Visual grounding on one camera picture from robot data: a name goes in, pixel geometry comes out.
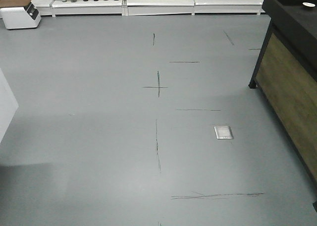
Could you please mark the metal floor socket plate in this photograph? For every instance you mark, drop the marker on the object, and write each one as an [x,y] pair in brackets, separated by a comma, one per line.
[223,132]

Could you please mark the white store shelf base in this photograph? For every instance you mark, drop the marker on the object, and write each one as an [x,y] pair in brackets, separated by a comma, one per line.
[147,7]

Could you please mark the black wooden display stand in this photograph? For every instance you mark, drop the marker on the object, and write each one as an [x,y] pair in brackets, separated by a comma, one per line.
[286,74]

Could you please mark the white box appliance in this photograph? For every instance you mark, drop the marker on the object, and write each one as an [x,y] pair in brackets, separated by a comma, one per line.
[19,14]

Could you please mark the white small dish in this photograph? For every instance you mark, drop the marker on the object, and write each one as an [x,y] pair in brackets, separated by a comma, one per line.
[308,4]

